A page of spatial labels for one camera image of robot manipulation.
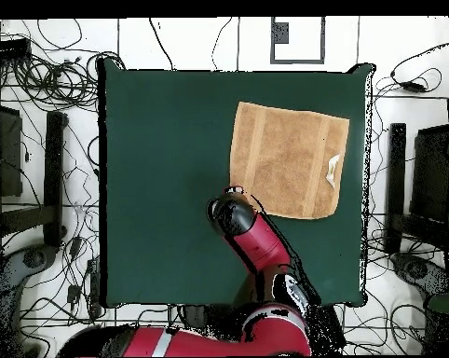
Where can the tan terry towel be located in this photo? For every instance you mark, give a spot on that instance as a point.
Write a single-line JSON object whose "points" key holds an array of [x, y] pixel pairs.
{"points": [[288, 160]]}

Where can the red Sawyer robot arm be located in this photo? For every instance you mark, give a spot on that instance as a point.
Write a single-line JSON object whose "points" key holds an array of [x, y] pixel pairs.
{"points": [[258, 242]]}

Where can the flat black box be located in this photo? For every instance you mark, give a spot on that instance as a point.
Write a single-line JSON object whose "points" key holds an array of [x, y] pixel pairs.
{"points": [[8, 48]]}

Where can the dark green table cloth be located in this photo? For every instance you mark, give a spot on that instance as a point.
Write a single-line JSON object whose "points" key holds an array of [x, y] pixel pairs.
{"points": [[153, 186]]}

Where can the grey square floor marker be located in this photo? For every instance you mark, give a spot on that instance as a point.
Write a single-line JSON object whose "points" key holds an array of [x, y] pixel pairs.
{"points": [[280, 33]]}

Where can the long black power strip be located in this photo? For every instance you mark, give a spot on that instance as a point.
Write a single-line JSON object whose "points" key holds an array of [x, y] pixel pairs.
{"points": [[95, 283]]}

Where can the small black power adapter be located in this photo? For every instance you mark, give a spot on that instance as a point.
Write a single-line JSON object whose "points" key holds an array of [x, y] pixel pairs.
{"points": [[74, 294]]}

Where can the office chair base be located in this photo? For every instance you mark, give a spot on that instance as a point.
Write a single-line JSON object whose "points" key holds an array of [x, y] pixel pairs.
{"points": [[34, 259], [414, 268]]}

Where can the large black box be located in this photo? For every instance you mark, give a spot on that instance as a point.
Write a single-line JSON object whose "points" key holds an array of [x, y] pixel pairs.
{"points": [[431, 167], [8, 149]]}

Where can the black metal frame bar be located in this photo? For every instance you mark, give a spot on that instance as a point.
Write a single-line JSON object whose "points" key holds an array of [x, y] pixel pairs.
{"points": [[396, 167], [55, 167]]}

